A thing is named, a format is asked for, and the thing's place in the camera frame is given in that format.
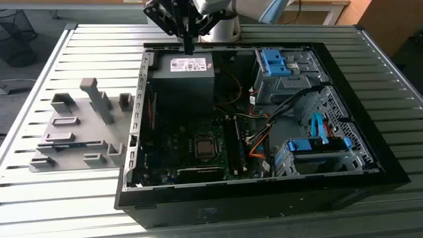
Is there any brown wooden cabinet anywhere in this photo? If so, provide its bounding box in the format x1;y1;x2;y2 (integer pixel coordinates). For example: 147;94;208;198
358;0;423;59

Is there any hard disk in blue carrier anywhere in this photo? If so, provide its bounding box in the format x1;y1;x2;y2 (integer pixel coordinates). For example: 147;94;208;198
285;137;352;153

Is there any black cable bundle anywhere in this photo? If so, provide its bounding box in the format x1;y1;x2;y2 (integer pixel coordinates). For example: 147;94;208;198
265;85;324;126

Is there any thin yellow wire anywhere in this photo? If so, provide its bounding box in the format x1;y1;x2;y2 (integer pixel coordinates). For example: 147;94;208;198
213;68;244;108

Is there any orange wire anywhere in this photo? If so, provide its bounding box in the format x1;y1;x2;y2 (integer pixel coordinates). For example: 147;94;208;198
248;131;271;158

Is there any low metal disk bay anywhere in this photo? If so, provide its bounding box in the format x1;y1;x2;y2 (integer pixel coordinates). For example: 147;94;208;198
271;148;366;177

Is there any grey parts rack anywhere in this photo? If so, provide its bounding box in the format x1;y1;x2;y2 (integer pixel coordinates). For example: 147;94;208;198
28;78;136;173

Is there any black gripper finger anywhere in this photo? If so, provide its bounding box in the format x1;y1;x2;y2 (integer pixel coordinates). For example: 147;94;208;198
188;13;237;55
141;0;189;55

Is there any dark green motherboard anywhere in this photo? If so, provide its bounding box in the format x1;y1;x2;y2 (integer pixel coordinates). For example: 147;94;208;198
141;116;265;185

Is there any silver CPU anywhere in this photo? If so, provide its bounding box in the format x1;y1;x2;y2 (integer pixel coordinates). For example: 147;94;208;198
195;140;215;156

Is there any blue drive carrier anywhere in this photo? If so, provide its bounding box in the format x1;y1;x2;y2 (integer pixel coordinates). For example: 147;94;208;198
260;49;293;76

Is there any grey power supply unit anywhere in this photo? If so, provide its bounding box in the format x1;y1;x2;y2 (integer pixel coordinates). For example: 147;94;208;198
152;52;216;119

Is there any black graphics card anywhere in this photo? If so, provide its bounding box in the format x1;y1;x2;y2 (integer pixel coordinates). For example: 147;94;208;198
175;166;225;184

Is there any black wire mesh bin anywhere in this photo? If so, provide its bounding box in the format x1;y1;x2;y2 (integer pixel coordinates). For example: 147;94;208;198
0;9;37;68

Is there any black open PC case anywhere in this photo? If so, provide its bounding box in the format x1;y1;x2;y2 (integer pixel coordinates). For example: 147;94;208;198
113;42;412;229

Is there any white floor cable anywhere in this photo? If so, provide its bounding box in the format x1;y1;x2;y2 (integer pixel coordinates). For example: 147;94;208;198
0;78;37;96

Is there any white desk wooden top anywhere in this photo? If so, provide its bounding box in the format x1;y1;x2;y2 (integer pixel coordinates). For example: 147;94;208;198
281;0;352;25

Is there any tall metal drive cage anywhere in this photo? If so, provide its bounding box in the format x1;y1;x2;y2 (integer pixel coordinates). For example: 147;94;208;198
253;48;331;105

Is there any light blue flat wire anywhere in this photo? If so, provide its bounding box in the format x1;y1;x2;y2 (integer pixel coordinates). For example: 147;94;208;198
311;112;330;144

